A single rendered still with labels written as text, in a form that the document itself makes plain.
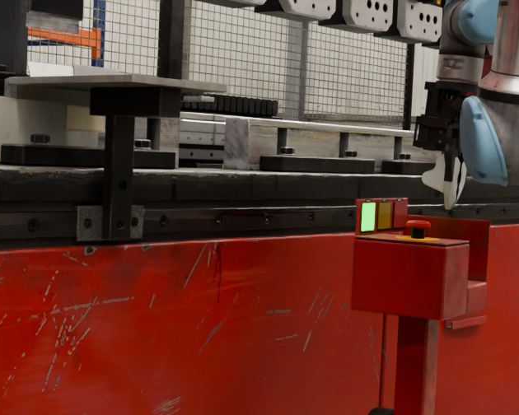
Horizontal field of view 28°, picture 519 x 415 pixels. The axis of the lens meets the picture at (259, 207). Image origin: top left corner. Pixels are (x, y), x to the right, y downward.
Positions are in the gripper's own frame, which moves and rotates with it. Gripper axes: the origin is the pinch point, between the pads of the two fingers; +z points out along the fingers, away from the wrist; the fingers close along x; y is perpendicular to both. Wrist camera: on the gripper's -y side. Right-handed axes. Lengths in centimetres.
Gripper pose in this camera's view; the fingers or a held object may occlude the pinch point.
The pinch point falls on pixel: (453, 202)
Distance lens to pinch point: 177.0
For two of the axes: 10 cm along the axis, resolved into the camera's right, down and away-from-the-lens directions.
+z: -1.2, 9.9, 1.0
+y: -8.4, -1.5, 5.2
